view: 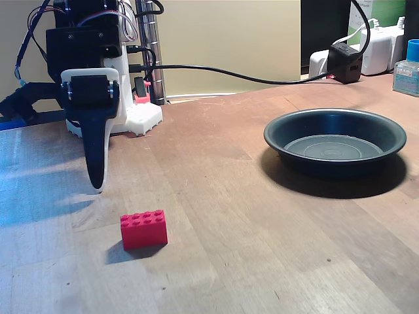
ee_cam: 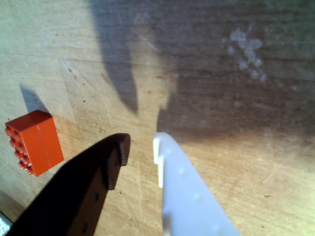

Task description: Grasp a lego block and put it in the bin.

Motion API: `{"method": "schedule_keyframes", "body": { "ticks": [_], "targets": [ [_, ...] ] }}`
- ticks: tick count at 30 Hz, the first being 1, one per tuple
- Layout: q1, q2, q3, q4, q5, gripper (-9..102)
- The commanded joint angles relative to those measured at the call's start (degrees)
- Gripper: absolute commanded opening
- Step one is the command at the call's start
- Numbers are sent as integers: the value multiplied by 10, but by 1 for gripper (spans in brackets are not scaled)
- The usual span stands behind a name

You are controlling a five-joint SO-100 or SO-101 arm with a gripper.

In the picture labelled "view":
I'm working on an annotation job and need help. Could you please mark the chrome shelf pole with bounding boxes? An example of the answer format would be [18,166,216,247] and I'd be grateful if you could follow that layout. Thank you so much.
[135,0,166,106]

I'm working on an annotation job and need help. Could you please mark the black gripper camera with mount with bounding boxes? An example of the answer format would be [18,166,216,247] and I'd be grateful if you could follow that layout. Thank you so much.
[0,81,66,125]

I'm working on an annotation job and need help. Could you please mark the thick black hanging cable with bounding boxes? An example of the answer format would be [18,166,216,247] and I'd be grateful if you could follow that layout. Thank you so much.
[350,0,372,55]

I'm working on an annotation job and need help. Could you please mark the green and white box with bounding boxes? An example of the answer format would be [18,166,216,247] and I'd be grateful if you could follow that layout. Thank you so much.
[348,0,407,45]

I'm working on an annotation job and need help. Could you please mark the white red servo wires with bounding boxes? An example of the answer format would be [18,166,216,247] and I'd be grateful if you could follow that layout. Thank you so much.
[78,0,139,43]

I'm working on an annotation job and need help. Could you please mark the thin white cable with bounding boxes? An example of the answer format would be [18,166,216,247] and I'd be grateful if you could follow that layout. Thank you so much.
[165,92,237,101]

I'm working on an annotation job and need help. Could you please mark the large white charger block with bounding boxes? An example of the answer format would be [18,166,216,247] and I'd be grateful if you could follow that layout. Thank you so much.
[359,18,397,76]

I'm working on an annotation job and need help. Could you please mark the red lego block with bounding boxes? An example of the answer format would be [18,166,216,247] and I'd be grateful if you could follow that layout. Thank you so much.
[120,209,169,252]

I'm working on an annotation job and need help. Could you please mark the dark round metal pan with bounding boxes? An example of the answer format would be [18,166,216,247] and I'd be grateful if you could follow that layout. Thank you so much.
[263,108,408,179]

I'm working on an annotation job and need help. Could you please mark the short black usb cable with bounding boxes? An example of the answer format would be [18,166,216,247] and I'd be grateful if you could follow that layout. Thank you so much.
[126,45,157,81]

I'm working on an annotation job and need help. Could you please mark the black camera cable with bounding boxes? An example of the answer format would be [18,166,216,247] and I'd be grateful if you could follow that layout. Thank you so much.
[14,0,53,88]

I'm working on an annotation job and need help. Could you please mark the blue strip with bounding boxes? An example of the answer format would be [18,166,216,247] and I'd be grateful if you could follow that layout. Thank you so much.
[0,110,68,131]

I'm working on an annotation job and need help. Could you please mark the long black cable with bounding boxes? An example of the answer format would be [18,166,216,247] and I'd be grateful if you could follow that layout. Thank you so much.
[129,63,333,85]

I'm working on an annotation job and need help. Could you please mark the red and black clamp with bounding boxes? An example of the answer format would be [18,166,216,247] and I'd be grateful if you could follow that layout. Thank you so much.
[132,77,151,105]

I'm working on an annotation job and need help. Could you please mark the white power strip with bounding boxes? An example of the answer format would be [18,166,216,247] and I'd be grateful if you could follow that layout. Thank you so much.
[309,49,331,80]

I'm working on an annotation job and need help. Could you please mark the clear bottle with blue cap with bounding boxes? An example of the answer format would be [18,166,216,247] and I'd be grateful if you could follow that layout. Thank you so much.
[392,39,419,97]

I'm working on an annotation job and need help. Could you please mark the narrow white charger block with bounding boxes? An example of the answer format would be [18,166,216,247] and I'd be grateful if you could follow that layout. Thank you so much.
[391,16,407,71]

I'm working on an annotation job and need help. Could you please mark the black screen panel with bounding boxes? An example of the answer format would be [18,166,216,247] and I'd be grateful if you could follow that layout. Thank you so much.
[300,0,351,77]

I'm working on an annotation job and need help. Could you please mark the black power cube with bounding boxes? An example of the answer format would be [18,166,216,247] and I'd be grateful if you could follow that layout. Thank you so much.
[328,42,363,85]

